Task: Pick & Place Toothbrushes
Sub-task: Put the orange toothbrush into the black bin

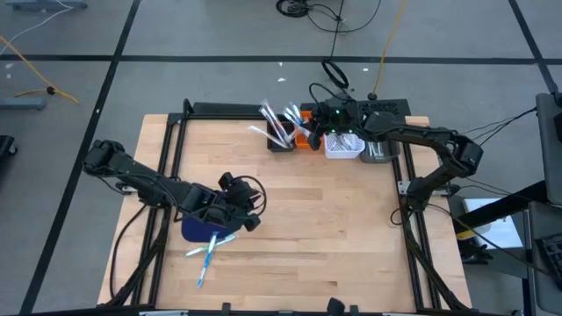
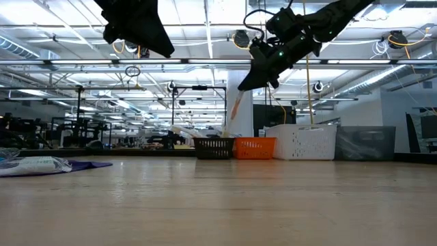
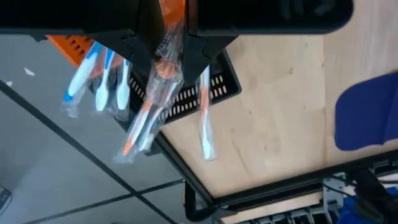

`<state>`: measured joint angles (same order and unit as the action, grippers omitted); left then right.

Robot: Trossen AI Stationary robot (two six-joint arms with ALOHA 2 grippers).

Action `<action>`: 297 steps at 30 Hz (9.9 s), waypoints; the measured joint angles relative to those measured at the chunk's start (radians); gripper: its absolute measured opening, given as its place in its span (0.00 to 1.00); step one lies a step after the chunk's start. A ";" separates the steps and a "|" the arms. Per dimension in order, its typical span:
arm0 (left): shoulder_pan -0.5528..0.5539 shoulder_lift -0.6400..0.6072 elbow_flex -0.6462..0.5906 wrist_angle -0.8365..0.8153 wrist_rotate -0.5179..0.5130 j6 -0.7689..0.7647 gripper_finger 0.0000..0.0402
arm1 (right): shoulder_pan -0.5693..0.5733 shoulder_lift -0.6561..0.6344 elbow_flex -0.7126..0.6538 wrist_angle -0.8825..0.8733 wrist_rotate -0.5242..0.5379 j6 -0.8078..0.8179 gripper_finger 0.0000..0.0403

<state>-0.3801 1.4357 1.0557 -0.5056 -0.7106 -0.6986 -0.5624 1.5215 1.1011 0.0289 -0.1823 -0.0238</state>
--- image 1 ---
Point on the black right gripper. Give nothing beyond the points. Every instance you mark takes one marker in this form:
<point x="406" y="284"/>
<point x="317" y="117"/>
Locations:
<point x="342" y="118"/>

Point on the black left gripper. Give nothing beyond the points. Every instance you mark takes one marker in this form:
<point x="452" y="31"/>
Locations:
<point x="211" y="206"/>

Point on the green white bagged toothbrush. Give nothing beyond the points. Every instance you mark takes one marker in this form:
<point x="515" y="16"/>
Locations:
<point x="342" y="141"/>
<point x="197" y="251"/>

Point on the blue white bagged toothbrush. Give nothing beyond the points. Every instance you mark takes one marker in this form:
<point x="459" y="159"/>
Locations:
<point x="295" y="112"/>
<point x="292" y="120"/>
<point x="206" y="263"/>

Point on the orange white bagged toothbrush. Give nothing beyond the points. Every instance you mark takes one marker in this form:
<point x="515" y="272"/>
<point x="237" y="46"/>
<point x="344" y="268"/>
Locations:
<point x="265" y="118"/>
<point x="268" y="109"/>
<point x="263" y="134"/>

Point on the purple white bagged toothbrush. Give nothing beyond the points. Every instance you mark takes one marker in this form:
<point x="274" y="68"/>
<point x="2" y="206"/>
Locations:
<point x="379" y="149"/>
<point x="372" y="149"/>

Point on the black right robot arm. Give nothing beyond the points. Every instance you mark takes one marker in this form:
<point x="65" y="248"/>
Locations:
<point x="439" y="140"/>

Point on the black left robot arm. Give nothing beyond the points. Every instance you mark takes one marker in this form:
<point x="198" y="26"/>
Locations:
<point x="131" y="169"/>

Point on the orange slotted plastic basket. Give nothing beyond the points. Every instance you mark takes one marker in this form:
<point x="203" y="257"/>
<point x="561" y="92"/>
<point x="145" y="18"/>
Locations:
<point x="302" y="142"/>

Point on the white perforated plastic basket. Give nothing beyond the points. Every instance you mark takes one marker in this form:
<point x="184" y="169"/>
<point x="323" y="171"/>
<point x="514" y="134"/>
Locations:
<point x="344" y="152"/>

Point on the black slotted plastic basket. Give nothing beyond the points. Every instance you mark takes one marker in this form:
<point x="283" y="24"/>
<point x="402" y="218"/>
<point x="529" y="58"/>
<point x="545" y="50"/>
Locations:
<point x="274" y="148"/>

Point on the navy blue cloth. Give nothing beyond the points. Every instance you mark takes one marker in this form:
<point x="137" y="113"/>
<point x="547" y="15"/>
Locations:
<point x="197" y="232"/>

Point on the black vented box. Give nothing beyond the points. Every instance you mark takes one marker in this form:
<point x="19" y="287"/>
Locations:
<point x="391" y="107"/>

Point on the black flat plate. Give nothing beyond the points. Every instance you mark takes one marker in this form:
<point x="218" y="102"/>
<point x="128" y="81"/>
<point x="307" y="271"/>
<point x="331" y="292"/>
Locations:
<point x="228" y="108"/>

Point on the black metal bar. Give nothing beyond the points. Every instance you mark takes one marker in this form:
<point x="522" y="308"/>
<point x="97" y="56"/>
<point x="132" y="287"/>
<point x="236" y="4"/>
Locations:
<point x="505" y="206"/>

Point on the white box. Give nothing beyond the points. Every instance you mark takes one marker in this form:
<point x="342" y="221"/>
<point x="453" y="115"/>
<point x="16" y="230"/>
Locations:
<point x="496" y="232"/>

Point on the grey furniture foot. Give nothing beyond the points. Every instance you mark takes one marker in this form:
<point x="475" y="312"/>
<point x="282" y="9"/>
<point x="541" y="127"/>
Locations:
<point x="44" y="4"/>
<point x="22" y="103"/>

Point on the black keyboard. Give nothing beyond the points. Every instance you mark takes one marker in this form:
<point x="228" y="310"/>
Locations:
<point x="553" y="254"/>

